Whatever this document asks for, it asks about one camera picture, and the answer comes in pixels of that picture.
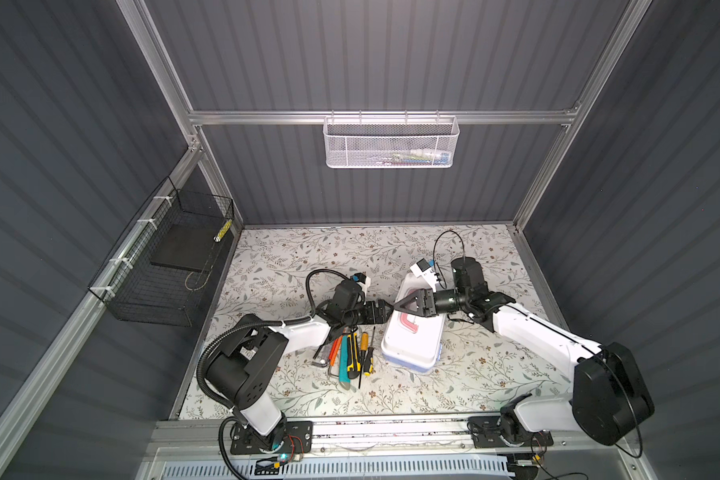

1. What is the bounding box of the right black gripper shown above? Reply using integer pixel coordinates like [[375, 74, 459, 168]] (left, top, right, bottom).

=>
[[394, 290, 468, 319]]

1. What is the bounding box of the white blue tool box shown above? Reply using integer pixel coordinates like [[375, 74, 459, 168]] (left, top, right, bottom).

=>
[[380, 271, 448, 375]]

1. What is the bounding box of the black yellow screwdriver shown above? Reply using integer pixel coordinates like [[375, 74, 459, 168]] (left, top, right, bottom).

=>
[[363, 330, 375, 376]]

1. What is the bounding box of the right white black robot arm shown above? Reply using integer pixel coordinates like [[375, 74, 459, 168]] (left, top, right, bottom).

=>
[[393, 254, 655, 447]]

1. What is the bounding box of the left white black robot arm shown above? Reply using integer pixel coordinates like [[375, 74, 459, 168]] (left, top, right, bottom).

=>
[[195, 268, 393, 452]]

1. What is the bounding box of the yellow black utility knife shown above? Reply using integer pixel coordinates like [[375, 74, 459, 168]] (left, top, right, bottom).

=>
[[346, 331, 361, 380]]

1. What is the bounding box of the large black hex key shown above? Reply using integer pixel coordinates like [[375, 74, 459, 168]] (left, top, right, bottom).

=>
[[311, 327, 345, 368]]

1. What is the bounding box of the yellow tag in cage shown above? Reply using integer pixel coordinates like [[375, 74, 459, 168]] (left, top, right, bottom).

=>
[[214, 219, 233, 243]]

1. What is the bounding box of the black foam pad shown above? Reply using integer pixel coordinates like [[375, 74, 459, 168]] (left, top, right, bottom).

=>
[[150, 225, 220, 273]]

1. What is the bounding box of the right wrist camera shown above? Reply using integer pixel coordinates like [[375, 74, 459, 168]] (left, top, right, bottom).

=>
[[410, 259, 439, 284]]

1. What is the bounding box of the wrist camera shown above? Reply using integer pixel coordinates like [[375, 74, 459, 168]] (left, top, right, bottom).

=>
[[350, 272, 371, 290], [410, 259, 439, 284]]

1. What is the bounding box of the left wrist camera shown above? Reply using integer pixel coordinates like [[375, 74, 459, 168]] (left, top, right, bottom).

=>
[[350, 272, 371, 290]]

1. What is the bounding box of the orange handled tool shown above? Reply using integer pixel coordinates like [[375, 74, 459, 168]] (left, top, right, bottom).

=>
[[329, 334, 344, 367]]

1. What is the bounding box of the teal handled tool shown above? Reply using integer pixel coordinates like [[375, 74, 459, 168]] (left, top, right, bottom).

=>
[[338, 337, 351, 390]]

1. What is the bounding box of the white wire mesh basket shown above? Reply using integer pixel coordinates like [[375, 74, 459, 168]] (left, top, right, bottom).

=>
[[322, 114, 460, 169]]

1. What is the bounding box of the white vented cable duct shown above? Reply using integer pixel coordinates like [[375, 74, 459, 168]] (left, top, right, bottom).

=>
[[155, 454, 517, 480]]

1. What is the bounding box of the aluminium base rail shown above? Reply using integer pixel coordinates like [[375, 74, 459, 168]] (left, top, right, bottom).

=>
[[144, 412, 603, 461]]

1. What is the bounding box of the black wire cage basket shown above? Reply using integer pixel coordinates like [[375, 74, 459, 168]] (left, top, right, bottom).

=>
[[89, 181, 235, 327]]

